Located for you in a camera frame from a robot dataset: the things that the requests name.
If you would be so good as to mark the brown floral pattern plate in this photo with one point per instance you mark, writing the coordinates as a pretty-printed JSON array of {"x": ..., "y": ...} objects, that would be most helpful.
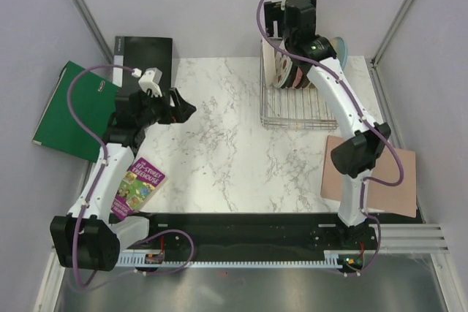
[{"x": 269, "y": 63}]

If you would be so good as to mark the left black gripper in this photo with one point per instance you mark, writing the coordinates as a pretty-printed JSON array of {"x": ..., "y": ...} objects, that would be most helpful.
[{"x": 179, "y": 113}]

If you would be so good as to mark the light blue plate in rack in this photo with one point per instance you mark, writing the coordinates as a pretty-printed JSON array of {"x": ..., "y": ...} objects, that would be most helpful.
[{"x": 341, "y": 49}]

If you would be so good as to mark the black rimmed beige plate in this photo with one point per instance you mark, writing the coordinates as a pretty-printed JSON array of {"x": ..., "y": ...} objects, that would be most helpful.
[{"x": 289, "y": 82}]

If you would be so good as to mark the white strawberry pattern plate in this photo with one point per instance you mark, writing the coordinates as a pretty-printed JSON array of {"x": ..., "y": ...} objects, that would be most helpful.
[{"x": 283, "y": 66}]

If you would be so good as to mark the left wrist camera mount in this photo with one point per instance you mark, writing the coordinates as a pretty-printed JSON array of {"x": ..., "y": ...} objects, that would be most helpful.
[{"x": 149, "y": 80}]

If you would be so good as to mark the aluminium front rail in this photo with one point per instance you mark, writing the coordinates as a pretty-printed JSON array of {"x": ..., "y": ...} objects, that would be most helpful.
[{"x": 400, "y": 237}]

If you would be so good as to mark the purple children's book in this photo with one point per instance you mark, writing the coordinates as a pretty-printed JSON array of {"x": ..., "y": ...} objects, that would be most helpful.
[{"x": 140, "y": 182}]

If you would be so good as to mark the right aluminium frame post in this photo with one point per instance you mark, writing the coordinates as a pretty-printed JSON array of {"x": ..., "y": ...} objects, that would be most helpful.
[{"x": 396, "y": 23}]

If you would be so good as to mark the dark teal plate in rack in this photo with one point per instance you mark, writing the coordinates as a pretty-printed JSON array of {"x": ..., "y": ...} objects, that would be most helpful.
[{"x": 307, "y": 83}]

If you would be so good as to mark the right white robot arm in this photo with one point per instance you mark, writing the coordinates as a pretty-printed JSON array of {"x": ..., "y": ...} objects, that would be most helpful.
[{"x": 364, "y": 139}]

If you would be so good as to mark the white slotted cable duct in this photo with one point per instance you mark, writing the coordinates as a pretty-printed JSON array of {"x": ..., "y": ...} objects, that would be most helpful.
[{"x": 151, "y": 259}]

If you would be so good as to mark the pink polka dot plate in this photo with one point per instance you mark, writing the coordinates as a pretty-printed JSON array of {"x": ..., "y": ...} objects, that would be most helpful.
[{"x": 300, "y": 81}]

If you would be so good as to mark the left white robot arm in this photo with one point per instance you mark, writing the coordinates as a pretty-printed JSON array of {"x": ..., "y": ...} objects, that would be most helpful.
[{"x": 84, "y": 238}]

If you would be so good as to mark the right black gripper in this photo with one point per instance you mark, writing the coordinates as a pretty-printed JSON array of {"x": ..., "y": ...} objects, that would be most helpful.
[{"x": 273, "y": 12}]

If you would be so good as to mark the pink cutting board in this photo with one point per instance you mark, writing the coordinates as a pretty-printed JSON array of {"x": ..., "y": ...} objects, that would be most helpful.
[{"x": 399, "y": 200}]

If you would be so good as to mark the wire dish rack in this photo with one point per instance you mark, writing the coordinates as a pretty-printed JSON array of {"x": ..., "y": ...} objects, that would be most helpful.
[{"x": 293, "y": 108}]

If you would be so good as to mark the aluminium frame post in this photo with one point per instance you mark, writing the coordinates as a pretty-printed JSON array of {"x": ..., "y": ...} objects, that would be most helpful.
[
  {"x": 83, "y": 10},
  {"x": 396, "y": 23}
]

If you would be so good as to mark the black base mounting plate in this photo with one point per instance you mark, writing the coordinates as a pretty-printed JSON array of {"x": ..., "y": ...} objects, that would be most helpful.
[{"x": 185, "y": 236}]

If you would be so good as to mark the black binder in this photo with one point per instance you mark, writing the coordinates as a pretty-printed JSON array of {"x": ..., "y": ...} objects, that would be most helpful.
[{"x": 144, "y": 53}]

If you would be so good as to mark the left aluminium frame post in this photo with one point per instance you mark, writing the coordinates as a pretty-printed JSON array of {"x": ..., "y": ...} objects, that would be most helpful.
[{"x": 83, "y": 10}]

